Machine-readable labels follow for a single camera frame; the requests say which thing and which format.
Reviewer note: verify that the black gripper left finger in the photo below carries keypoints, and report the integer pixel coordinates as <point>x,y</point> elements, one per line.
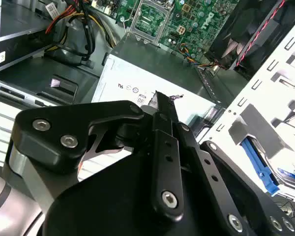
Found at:
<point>51,127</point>

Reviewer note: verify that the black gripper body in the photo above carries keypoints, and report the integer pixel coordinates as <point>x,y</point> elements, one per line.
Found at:
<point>108,204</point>

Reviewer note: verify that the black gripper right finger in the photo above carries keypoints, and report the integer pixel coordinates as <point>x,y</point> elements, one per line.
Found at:
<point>236,196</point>

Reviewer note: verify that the hard disk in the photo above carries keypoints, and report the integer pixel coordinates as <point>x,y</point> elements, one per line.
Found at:
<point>258,162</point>

